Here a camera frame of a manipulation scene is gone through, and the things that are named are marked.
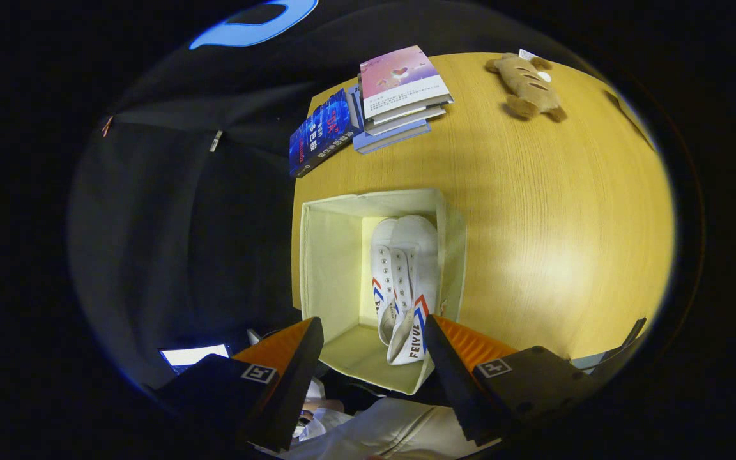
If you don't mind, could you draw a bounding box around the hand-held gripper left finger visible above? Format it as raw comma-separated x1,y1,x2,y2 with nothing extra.
151,316,325,452

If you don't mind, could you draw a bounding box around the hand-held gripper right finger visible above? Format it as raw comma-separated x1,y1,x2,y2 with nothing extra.
424,314,602,447

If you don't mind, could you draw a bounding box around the cream fabric storage box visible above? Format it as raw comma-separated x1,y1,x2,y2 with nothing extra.
298,187,468,395

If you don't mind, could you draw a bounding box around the white canvas shoe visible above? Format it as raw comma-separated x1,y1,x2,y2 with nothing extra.
370,217,420,349
400,215,440,366

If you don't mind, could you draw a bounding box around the light blue book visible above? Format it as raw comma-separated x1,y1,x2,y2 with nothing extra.
350,86,433,155

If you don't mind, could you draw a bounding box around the blue printed book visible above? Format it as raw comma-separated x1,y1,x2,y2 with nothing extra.
289,88,364,179

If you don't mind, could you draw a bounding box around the grey book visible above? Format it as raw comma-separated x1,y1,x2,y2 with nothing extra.
365,102,448,137

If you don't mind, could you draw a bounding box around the brown bread plush toy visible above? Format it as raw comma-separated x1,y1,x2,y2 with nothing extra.
485,52,567,123

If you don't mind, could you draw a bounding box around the pink cover book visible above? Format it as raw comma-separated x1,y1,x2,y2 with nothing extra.
359,45,455,120

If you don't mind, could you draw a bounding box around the thin flat sheet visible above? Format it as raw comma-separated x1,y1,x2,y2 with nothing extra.
603,89,657,153

